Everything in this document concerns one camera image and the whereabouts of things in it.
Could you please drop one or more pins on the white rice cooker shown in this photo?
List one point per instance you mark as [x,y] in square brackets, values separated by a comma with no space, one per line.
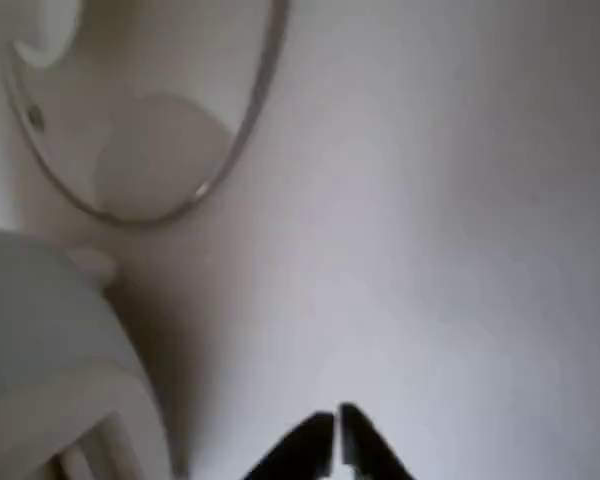
[40,325]

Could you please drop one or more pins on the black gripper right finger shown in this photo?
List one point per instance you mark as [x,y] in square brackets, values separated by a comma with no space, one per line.
[365,440]

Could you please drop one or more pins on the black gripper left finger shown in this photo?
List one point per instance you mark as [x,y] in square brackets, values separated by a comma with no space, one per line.
[307,445]

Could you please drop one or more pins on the glass lid with white knob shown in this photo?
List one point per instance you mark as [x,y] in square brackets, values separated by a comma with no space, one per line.
[55,25]

